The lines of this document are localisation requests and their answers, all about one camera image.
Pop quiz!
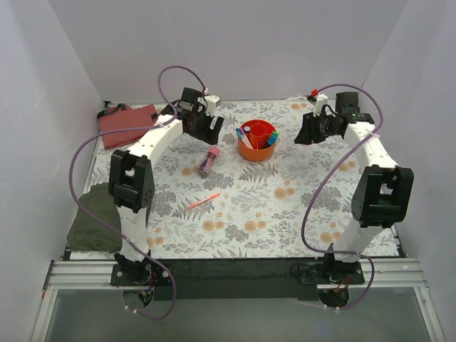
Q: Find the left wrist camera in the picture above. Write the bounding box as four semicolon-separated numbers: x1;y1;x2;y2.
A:
203;94;221;116

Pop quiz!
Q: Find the orange pen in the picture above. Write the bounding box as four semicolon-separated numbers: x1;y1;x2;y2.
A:
187;192;221;209

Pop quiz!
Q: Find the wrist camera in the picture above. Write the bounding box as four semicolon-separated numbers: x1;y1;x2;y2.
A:
307;89;328;117
203;94;221;116

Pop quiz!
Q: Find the orange round organizer container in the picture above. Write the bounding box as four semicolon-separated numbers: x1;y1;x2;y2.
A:
237;119;279;162

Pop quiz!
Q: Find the floral table mat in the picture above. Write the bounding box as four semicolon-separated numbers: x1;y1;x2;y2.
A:
69;99;400;260

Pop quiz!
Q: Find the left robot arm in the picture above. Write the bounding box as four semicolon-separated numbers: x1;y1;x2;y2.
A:
108;88;224;285

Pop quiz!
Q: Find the blue black highlighter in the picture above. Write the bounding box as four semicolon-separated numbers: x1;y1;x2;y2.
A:
264;135;278;148

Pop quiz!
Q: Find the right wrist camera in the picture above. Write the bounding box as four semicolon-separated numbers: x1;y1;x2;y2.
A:
307;89;328;117

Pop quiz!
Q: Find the dark green cloth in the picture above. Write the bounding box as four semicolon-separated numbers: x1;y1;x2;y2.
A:
67;183;123;253

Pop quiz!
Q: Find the aluminium frame rail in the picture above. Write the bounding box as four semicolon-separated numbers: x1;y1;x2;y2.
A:
31;258;445;341

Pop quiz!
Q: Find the pink capped pen tube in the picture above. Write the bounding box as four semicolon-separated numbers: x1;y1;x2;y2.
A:
197;146;219;177

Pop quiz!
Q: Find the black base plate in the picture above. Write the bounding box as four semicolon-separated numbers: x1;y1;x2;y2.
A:
110;257;365;301

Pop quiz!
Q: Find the red folded cloth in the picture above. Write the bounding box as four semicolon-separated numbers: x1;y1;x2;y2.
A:
97;103;160;150

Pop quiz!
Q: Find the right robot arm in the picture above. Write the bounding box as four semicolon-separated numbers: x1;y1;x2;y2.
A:
294;90;414;283

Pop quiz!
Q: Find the pink capped white marker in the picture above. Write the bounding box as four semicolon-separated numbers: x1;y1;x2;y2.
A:
239;128;249;143

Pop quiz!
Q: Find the blue capped white marker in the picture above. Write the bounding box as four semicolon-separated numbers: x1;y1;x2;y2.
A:
236;128;253;150

